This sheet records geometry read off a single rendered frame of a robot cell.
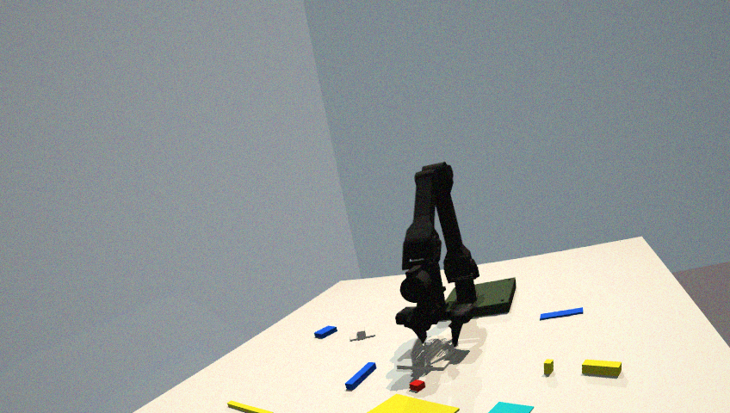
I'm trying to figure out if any small red block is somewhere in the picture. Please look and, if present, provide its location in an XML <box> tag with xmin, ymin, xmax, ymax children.
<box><xmin>409</xmin><ymin>380</ymin><xmax>425</xmax><ymax>391</ymax></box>

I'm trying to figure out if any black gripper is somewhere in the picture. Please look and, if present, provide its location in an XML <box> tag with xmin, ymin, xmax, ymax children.
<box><xmin>395</xmin><ymin>285</ymin><xmax>476</xmax><ymax>347</ymax></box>

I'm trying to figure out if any teal rectangular plate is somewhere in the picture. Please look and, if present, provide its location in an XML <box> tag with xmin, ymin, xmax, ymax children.
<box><xmin>488</xmin><ymin>402</ymin><xmax>534</xmax><ymax>413</ymax></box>

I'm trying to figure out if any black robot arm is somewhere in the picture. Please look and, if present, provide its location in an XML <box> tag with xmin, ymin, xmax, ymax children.
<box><xmin>400</xmin><ymin>162</ymin><xmax>479</xmax><ymax>331</ymax></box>

